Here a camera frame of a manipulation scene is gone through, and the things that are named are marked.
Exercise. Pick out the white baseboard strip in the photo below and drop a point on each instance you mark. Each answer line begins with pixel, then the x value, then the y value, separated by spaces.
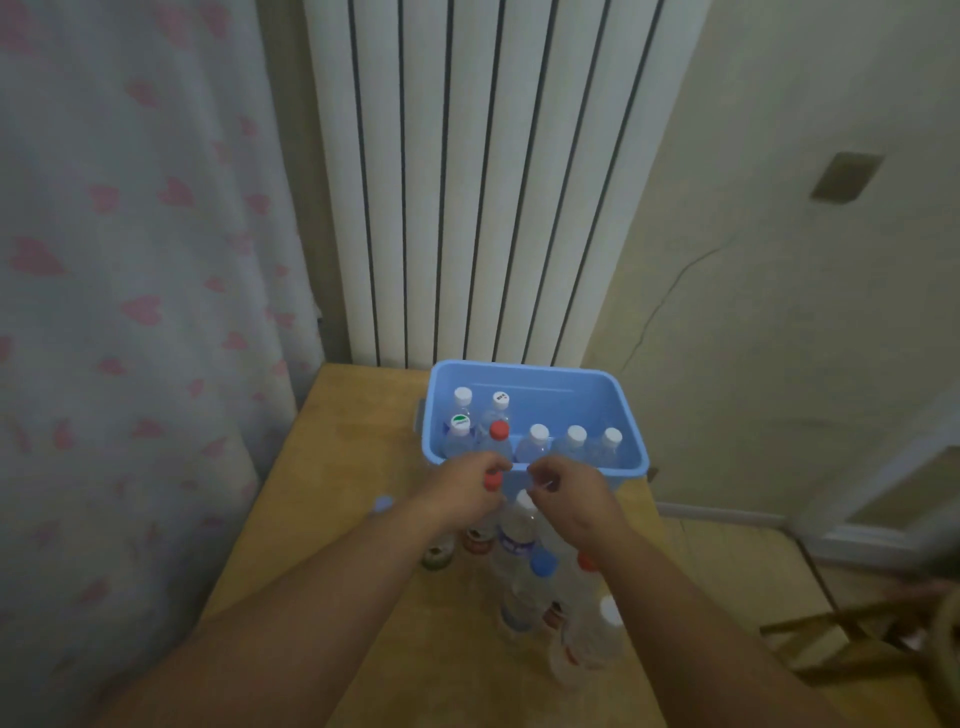
pixel 720 514

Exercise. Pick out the white door frame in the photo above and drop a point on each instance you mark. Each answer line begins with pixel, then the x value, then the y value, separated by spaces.
pixel 862 540

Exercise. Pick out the person's left forearm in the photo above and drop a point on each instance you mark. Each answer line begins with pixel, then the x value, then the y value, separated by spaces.
pixel 262 645

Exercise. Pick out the person's right forearm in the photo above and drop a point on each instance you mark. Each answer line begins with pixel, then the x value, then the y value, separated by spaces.
pixel 690 652

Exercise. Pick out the person's left hand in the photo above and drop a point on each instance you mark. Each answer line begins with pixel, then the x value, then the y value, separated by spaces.
pixel 457 495

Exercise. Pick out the bottle with green-white cap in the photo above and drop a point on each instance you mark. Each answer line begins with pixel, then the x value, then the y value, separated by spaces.
pixel 459 425

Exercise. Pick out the wooden table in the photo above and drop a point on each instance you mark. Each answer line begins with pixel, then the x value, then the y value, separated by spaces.
pixel 330 450

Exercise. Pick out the white ribbed radiator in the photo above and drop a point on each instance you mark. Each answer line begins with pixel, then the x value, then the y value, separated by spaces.
pixel 487 187

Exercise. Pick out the blue plastic bin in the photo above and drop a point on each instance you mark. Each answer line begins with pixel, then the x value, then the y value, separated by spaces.
pixel 570 390

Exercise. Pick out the pink heart print curtain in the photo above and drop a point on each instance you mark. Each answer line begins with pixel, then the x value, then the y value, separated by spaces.
pixel 112 300

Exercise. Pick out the group of plastic water bottles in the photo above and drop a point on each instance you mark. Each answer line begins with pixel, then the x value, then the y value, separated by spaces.
pixel 525 592

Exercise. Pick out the wooden chair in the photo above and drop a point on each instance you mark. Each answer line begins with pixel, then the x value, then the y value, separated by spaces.
pixel 832 622

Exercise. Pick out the person's right hand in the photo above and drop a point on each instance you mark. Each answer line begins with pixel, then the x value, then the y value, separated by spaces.
pixel 581 506

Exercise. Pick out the bottle with red cap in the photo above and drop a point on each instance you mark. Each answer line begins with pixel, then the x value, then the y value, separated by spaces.
pixel 499 431

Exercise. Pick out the grey wall plate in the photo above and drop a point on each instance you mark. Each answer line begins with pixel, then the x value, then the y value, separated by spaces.
pixel 847 178

